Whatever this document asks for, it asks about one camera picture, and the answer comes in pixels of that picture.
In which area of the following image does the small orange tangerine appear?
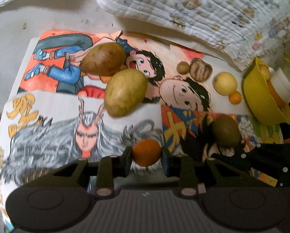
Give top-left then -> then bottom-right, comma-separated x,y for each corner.
132,139 -> 161,167
228,91 -> 242,105

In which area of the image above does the large brown kiwi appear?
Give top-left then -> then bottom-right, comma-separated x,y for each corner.
212,115 -> 241,148

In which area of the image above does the yellow lemon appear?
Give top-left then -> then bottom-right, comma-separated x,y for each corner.
212,72 -> 237,96

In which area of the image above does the large striped pepino melon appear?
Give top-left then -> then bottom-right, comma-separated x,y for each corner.
189,58 -> 212,82

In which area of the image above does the small brown kiwi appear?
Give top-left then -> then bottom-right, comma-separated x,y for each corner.
177,61 -> 190,75

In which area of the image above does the yellow plastic bowl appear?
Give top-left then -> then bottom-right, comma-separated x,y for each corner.
243,57 -> 290,126

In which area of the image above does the white and orange cup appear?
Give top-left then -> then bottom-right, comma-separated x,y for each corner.
267,68 -> 290,108

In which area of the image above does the cartoon drawing paper mat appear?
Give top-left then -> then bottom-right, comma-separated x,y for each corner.
0,29 -> 285,232

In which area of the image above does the yellow apple in bowl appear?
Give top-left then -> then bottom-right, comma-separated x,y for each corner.
258,65 -> 271,81

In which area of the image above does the white printed quilted blanket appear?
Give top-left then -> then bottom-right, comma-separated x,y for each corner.
97,0 -> 290,70

